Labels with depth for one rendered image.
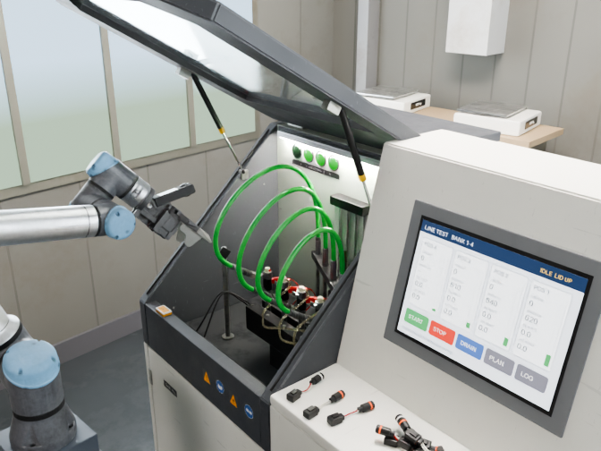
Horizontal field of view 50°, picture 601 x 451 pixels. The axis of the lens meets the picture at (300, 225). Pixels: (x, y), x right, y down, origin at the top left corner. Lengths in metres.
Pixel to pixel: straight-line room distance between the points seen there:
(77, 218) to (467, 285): 0.87
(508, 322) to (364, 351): 0.42
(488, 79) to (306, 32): 1.20
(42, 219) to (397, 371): 0.88
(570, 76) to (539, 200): 2.33
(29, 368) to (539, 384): 1.08
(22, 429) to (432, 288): 0.99
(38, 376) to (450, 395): 0.92
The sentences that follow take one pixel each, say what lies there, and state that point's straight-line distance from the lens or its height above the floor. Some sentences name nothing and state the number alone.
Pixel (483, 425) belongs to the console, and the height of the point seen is 1.04.
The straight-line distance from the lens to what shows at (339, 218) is 2.01.
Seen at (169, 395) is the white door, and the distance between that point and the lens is 2.18.
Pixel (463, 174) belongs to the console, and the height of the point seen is 1.53.
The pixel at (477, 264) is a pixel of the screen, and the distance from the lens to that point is 1.42.
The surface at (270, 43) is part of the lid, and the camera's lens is 1.30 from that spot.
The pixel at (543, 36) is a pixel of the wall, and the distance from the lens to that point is 3.69.
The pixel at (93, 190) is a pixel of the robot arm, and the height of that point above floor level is 1.44.
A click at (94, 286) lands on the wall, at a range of 3.63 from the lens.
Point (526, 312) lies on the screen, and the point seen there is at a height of 1.31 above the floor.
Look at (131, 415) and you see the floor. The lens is 3.23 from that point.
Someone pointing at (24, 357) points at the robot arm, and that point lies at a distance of 1.61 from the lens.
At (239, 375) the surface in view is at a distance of 1.74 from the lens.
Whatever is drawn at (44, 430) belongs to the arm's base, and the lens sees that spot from 1.66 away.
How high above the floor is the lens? 1.94
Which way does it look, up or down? 22 degrees down
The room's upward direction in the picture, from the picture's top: straight up
